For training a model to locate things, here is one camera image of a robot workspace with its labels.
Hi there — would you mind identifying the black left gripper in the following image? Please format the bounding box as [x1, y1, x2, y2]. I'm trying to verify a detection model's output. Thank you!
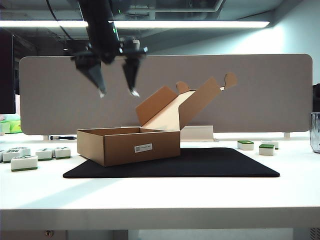
[70, 37, 149, 99]

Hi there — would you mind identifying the black rectangular mat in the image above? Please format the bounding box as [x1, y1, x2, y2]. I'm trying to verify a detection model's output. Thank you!
[62, 147, 281, 179]

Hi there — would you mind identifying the brown cardboard box with lid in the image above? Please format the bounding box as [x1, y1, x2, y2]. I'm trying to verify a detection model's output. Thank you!
[76, 72, 239, 168]

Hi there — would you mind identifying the white desk cable cover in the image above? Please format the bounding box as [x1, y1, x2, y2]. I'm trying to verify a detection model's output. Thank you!
[180, 125, 220, 142]

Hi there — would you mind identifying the green packaged item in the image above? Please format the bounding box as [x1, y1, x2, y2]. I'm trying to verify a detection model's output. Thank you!
[0, 119, 22, 135]

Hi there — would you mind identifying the clear glass container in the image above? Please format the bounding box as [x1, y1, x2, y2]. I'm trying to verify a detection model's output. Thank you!
[309, 112, 320, 154]

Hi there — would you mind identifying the black marker pen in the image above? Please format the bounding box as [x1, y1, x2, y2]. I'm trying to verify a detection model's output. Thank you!
[49, 135, 78, 141]

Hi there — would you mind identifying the black office chair back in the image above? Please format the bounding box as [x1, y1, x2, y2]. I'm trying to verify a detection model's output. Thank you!
[311, 84, 320, 115]

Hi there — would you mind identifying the grey fabric desk divider panel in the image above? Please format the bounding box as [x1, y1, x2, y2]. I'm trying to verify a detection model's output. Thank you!
[18, 53, 313, 137]

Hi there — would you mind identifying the black computer monitor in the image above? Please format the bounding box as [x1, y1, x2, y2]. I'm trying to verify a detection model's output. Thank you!
[0, 28, 17, 115]

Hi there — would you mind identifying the long ceiling light strip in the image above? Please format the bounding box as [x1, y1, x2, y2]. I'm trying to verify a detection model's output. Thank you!
[0, 20, 272, 29]

